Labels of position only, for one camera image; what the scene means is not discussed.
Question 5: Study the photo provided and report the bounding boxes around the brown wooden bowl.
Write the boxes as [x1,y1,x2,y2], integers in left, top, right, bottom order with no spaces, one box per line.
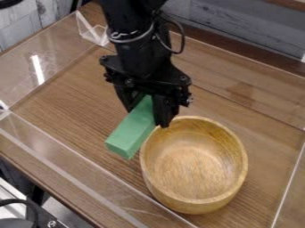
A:
[140,116,249,215]

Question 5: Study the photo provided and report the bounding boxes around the clear acrylic tray wall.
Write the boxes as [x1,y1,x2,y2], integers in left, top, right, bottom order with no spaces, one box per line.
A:
[0,17,305,228]

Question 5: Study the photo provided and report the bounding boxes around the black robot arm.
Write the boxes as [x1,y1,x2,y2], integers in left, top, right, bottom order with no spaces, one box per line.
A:
[100,0,192,127]

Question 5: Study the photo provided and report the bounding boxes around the green rectangular block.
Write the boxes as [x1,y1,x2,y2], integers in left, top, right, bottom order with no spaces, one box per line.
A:
[105,95,156,159]

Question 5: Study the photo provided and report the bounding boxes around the black cable lower left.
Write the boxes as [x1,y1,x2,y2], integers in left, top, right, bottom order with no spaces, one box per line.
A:
[0,199,41,228]

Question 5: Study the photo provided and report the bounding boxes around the black metal mount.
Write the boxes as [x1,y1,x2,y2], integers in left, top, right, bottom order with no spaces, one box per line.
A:
[23,195,88,228]

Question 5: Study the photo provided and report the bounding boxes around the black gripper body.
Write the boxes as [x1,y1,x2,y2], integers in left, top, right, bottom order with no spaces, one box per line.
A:
[101,26,192,107]

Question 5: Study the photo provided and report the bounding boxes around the clear acrylic corner bracket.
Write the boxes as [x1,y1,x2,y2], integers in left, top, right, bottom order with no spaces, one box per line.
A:
[75,11,110,47]

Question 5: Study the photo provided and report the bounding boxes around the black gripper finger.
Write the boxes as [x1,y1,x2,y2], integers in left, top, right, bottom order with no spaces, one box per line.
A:
[153,94,180,128]
[114,85,145,112]

